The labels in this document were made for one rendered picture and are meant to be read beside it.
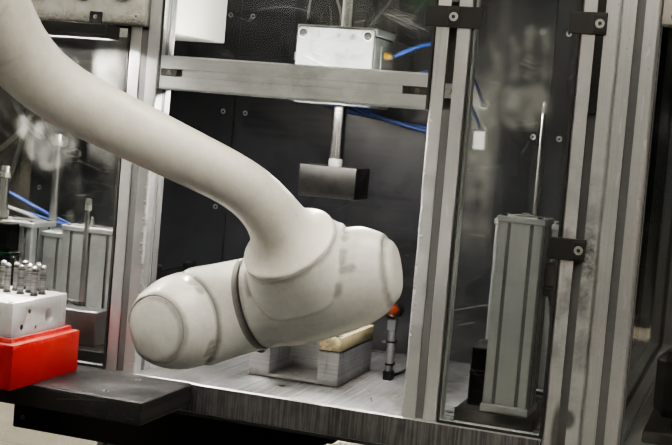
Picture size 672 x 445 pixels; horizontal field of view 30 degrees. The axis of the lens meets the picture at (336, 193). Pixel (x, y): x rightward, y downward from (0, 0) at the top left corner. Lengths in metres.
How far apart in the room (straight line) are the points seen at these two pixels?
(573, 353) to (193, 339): 0.47
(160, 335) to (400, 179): 0.78
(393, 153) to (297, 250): 0.76
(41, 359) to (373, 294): 0.52
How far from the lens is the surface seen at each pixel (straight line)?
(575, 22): 1.51
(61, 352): 1.67
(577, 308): 1.52
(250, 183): 1.23
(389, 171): 2.00
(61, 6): 1.74
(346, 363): 1.73
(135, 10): 1.68
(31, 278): 1.67
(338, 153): 1.78
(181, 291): 1.31
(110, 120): 1.20
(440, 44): 1.54
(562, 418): 1.54
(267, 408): 1.63
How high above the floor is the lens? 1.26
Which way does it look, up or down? 3 degrees down
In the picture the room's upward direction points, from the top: 5 degrees clockwise
